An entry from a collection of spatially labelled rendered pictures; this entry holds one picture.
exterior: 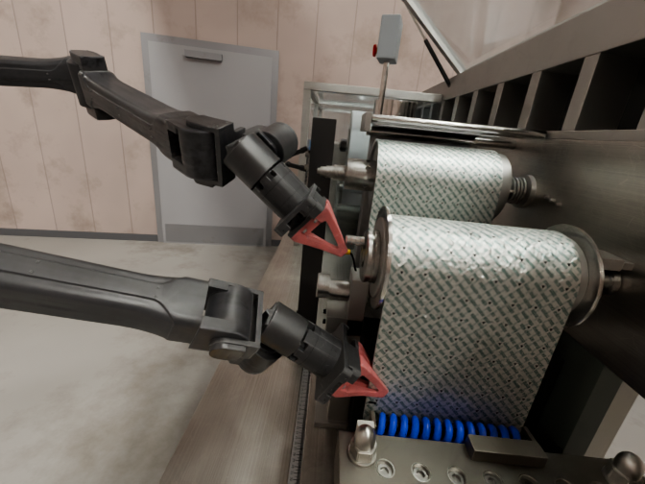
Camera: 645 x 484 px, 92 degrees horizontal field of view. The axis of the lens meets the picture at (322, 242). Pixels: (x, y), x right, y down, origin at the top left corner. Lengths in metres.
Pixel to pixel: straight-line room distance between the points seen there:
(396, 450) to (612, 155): 0.52
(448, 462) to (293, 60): 3.68
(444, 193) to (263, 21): 3.44
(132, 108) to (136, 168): 3.53
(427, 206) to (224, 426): 0.55
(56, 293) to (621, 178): 0.71
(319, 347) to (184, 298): 0.18
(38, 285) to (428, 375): 0.46
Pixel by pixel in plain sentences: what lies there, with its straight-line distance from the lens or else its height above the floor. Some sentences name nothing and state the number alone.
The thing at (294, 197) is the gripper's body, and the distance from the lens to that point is 0.40.
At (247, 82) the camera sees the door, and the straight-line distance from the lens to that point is 3.76.
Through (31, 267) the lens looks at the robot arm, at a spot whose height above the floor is 1.27.
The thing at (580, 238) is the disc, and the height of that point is 1.31.
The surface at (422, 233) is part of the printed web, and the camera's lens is 0.42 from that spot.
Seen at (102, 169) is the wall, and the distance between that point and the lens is 4.25.
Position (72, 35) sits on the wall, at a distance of 4.31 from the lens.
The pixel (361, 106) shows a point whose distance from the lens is 1.40.
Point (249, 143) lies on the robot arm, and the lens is 0.41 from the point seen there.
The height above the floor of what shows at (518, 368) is 1.13.
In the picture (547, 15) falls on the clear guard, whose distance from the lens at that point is 0.94.
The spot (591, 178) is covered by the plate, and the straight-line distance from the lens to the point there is 0.66.
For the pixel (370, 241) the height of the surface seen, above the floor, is 1.28.
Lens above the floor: 1.41
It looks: 19 degrees down
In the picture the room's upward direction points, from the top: 6 degrees clockwise
